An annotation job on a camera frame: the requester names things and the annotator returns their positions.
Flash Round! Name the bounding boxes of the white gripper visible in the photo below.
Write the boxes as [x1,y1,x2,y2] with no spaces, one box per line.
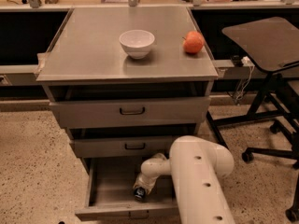
[133,173,156,194]

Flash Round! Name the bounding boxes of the blue pepsi can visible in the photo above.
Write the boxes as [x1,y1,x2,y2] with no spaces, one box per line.
[134,187,146,202]

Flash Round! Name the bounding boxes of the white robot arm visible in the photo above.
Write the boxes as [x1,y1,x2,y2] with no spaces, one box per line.
[134,135,235,224]

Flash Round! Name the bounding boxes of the grey bottom drawer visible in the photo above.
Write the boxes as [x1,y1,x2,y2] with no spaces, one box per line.
[76,156,178,221]

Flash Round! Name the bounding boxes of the grey drawer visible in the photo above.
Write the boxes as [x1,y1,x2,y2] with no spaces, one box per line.
[76,156,178,221]
[50,97,210,129]
[70,135,178,158]

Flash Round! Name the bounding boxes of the grey middle drawer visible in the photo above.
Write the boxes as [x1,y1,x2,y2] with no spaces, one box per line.
[70,135,178,158]

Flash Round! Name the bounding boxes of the grey top drawer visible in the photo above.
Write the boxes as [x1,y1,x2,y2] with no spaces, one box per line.
[50,97,210,129]

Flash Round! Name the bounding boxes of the grey drawer cabinet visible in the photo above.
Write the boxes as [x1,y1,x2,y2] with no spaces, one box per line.
[36,6,219,173]

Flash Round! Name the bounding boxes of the white ceramic bowl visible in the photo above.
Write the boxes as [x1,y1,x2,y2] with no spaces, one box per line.
[119,30,155,59]

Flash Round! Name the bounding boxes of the red apple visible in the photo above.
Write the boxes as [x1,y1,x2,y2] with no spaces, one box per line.
[183,31,205,54]

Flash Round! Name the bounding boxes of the black office chair base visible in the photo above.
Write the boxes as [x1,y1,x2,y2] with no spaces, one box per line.
[241,80,299,224]

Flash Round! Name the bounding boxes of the black side table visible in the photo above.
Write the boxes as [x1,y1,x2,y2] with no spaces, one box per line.
[205,16,299,151]

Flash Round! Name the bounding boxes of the white power adapter with cable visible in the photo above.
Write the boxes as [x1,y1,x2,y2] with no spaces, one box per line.
[231,56,255,105]

